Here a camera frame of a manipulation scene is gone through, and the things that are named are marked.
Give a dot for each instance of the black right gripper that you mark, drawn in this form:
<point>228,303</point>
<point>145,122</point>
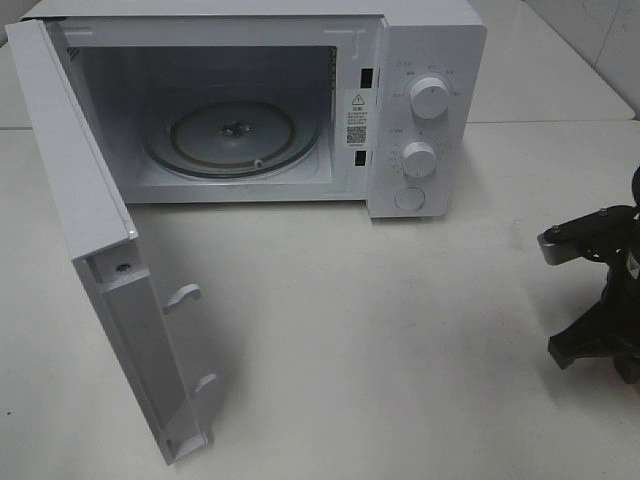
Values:
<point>615,333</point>

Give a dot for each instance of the round white door button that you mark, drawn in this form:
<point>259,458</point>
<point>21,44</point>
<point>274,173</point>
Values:
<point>410,199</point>

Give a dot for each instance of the white microwave door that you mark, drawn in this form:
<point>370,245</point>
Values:
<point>101,235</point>

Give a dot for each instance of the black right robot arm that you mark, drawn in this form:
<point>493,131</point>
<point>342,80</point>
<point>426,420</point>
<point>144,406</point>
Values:
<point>636,185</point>

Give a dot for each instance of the lower white dial knob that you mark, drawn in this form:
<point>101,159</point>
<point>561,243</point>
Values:
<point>418,159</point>

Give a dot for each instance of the white dial knob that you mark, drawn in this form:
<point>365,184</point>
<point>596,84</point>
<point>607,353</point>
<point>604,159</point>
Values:
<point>429,96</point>
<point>418,159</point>

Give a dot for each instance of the upper white dial knob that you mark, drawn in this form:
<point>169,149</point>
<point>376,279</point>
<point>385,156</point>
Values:
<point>429,96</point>

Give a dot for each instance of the white microwave oven body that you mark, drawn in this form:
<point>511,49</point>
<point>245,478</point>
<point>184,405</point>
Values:
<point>144,58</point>

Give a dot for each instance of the white warning label sticker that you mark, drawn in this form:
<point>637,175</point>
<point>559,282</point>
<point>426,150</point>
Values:
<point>356,117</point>

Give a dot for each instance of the glass microwave turntable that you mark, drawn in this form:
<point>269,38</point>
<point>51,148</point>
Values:
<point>231,139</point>

